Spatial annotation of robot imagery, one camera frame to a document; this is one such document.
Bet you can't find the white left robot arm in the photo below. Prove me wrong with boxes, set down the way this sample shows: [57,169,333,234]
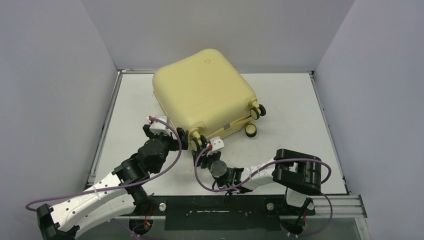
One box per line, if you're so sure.
[36,117,189,240]

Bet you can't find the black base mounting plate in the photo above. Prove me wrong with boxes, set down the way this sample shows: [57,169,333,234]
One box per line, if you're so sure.
[128,194,316,231]

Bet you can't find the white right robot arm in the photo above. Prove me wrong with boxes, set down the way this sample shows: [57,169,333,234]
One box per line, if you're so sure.
[192,148,328,214]

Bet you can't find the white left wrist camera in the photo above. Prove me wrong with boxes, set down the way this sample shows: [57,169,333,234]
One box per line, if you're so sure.
[146,115,172,136]

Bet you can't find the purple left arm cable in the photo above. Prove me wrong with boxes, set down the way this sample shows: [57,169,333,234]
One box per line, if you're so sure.
[25,116,183,240]

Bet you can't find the yellow suitcase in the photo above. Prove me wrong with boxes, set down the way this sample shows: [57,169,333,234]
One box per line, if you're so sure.
[152,48,266,151]

